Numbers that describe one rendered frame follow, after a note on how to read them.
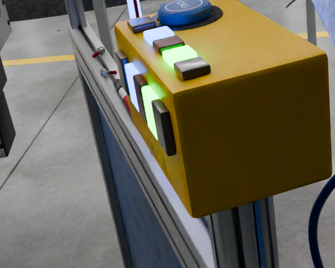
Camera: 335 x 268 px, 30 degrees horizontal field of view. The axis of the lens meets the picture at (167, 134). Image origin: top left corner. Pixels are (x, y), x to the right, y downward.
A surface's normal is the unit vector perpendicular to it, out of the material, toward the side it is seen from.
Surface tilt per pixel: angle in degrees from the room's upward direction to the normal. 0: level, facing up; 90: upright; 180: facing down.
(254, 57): 0
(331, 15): 55
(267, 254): 90
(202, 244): 0
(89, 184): 0
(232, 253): 90
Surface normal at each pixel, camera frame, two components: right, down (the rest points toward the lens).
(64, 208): -0.15, -0.88
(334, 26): -0.58, -0.14
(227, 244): 0.28, 0.40
